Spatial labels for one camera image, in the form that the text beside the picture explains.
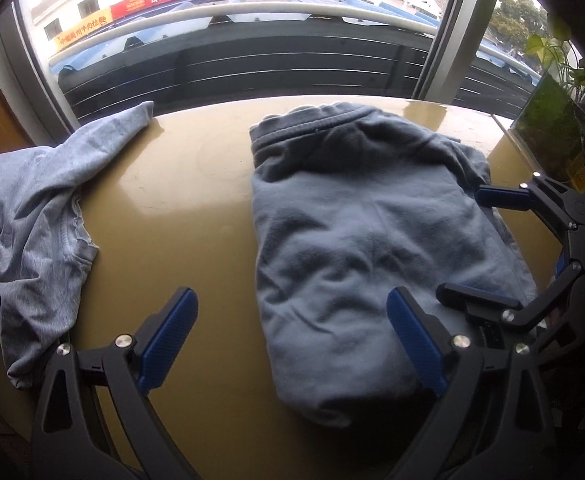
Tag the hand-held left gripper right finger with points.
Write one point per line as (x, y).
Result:
(417, 335)

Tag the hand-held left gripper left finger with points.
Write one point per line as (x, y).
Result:
(170, 340)

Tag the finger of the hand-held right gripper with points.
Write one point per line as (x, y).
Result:
(472, 296)
(502, 198)

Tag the blue-grey pants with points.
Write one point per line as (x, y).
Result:
(362, 240)

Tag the glass plant tank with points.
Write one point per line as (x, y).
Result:
(547, 125)

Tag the green leafy plant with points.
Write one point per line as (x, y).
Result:
(539, 45)

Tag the light grey t-shirt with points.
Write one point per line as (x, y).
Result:
(27, 210)

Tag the balcony railing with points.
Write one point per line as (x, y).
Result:
(272, 75)

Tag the yellow shop sign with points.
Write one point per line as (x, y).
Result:
(82, 27)

